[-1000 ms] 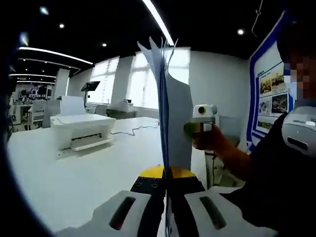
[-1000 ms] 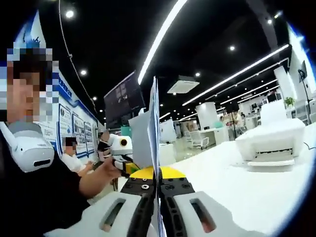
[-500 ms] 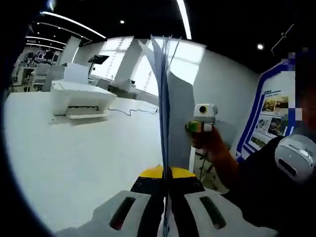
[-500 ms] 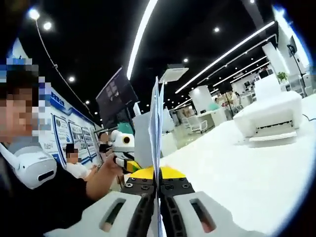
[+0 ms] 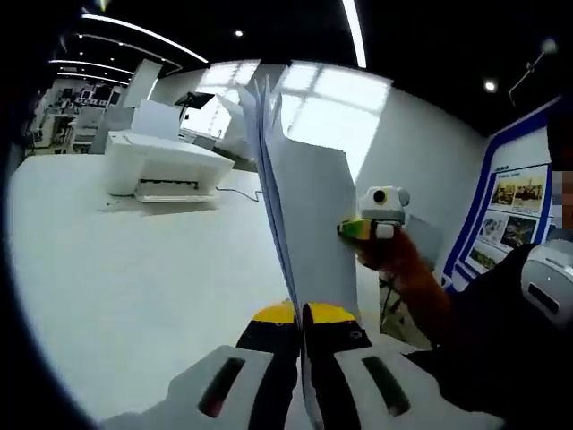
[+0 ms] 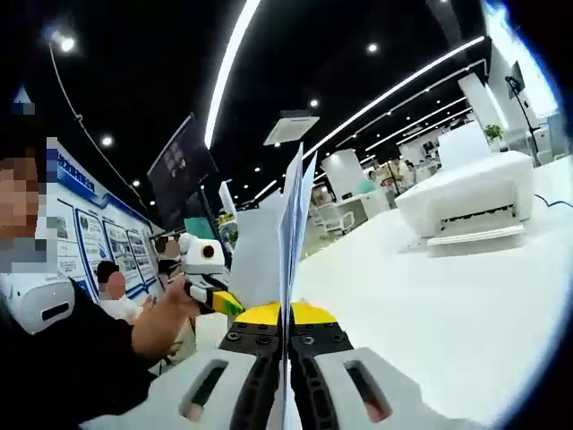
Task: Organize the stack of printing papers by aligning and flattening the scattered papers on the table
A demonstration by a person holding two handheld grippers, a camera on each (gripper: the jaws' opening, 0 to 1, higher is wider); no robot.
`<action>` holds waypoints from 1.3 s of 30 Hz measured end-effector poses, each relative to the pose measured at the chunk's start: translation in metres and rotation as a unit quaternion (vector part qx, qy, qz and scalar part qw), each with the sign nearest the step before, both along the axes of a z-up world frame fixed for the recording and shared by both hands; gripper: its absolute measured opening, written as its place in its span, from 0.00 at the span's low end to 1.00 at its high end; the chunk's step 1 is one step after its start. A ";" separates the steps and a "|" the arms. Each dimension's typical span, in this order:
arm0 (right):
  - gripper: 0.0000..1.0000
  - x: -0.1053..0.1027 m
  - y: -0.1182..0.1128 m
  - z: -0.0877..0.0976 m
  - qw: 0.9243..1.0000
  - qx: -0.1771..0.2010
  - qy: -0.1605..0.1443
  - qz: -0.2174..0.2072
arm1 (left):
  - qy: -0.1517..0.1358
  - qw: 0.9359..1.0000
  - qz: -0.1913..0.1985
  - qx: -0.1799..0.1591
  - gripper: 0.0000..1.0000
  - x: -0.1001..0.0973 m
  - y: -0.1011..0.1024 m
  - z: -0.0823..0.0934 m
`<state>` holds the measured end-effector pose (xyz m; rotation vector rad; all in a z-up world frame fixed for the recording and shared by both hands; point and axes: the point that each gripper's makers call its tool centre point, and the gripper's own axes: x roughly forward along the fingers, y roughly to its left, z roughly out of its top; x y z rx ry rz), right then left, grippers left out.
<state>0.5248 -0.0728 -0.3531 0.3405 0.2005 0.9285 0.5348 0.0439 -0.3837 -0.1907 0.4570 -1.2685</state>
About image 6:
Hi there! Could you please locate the black tablet on tripod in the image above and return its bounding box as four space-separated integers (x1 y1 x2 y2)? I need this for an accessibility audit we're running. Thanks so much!
504 60 545 168

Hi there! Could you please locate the ceiling air conditioner vent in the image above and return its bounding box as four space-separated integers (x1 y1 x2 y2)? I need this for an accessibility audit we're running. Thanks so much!
262 109 321 147

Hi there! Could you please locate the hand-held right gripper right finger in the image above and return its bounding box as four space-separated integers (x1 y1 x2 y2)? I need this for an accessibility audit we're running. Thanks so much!
288 303 489 430

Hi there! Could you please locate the stack of white printing papers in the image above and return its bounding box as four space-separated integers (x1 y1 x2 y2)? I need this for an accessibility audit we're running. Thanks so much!
230 141 320 430

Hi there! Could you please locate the white office chair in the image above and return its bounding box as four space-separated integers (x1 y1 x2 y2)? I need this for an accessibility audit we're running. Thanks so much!
321 210 358 236

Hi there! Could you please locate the green board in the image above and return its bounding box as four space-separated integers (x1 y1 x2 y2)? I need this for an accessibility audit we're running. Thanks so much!
183 217 217 244

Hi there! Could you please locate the long ceiling light strip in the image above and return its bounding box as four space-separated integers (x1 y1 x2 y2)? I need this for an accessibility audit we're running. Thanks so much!
203 0 263 150

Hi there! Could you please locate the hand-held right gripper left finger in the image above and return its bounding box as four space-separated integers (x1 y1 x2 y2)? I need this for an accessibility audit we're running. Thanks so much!
79 302 285 430

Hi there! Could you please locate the black screen on stand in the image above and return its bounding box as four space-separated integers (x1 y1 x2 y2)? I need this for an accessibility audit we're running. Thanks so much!
146 114 220 230

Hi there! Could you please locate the black power cable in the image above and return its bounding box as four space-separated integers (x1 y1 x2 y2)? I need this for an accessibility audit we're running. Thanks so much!
532 192 573 210

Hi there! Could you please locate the person's left hand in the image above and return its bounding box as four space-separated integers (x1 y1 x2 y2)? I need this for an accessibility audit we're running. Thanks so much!
155 272 203 322

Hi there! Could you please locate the white printer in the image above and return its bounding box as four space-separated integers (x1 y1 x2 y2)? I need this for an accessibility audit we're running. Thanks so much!
394 121 536 248

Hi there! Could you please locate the white chest-worn device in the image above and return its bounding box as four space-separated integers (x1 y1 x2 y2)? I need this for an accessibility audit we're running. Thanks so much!
0 272 75 336

